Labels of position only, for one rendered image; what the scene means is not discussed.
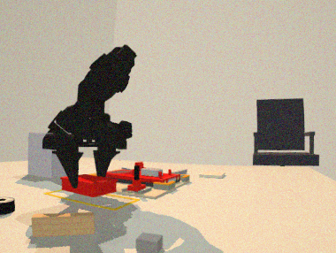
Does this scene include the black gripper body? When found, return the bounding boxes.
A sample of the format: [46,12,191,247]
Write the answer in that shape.
[42,106,127,152]

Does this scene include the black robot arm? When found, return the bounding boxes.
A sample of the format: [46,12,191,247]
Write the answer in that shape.
[47,45,137,146]

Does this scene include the tan rectangular block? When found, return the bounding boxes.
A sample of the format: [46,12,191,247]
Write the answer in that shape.
[31,211,95,237]

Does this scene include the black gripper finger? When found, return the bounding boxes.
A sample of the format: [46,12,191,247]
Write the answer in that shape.
[93,150,121,178]
[52,151,84,188]

